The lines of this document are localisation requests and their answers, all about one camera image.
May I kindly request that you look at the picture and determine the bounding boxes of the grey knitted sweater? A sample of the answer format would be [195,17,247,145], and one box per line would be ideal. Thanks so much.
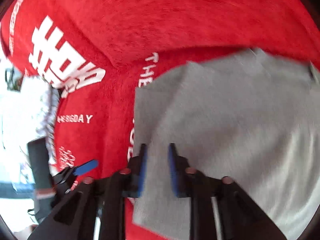
[133,49,319,239]

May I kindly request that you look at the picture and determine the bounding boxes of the red printed bed blanket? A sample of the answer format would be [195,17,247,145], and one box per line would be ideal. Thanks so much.
[1,0,319,239]

